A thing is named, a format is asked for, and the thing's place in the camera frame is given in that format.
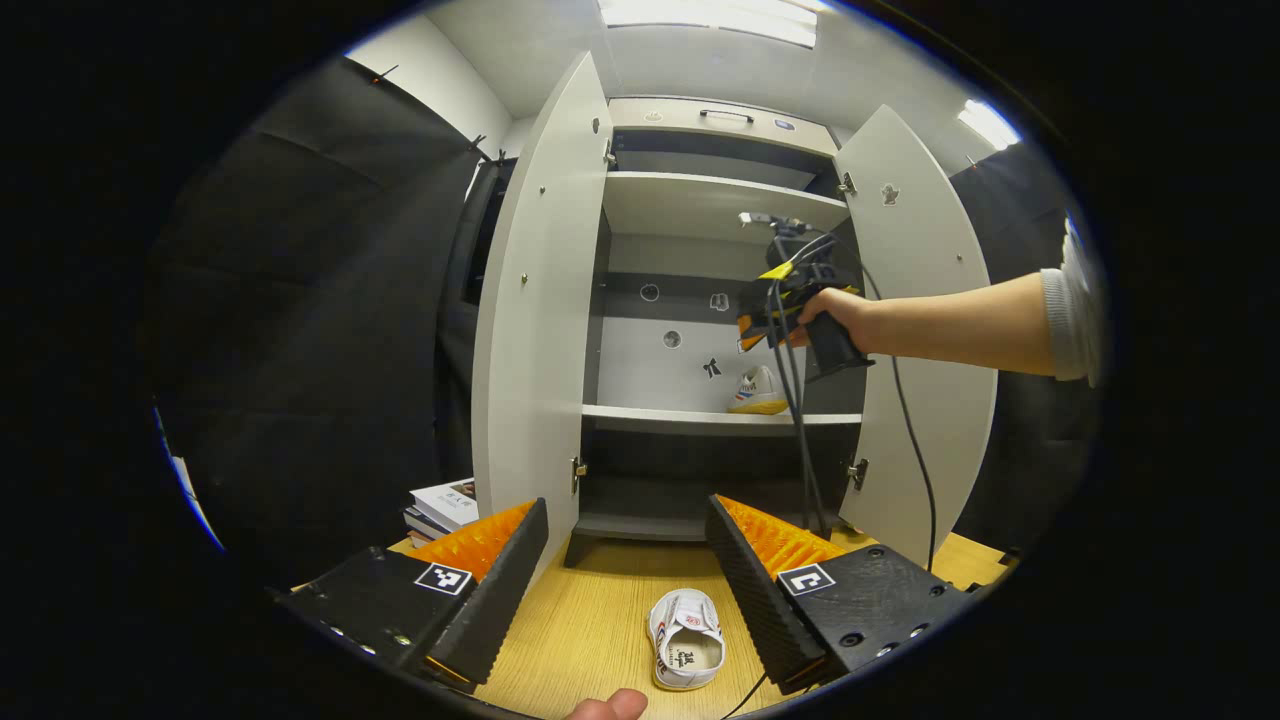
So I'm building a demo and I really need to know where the white shoe cabinet door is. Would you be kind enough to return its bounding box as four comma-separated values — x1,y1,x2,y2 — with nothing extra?
470,52,613,586
835,105,999,569

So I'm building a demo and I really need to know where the black cable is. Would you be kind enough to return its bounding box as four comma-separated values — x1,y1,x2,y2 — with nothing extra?
820,232,938,574
768,232,833,539

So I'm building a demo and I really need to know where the ceiling light panel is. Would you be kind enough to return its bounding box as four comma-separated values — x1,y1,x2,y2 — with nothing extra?
957,98,1021,151

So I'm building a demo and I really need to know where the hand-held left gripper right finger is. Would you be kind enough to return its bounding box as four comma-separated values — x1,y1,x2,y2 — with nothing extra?
704,492,977,697

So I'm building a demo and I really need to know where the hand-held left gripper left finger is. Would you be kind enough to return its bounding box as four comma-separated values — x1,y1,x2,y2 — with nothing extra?
272,497,550,691

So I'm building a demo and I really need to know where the dark cover book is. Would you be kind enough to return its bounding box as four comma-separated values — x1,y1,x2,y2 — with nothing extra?
403,508,451,548

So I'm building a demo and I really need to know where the white canvas shoe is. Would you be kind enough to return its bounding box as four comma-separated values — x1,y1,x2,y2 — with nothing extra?
728,365,791,415
647,588,726,691

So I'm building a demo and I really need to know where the white cover book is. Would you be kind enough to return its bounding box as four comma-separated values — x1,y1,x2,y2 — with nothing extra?
410,478,479,531

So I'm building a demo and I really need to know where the white cabinet drawer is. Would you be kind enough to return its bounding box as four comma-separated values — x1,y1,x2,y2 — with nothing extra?
608,97,839,158

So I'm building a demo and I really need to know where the white shoe cabinet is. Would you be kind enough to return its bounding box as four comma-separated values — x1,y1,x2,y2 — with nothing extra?
470,52,999,586

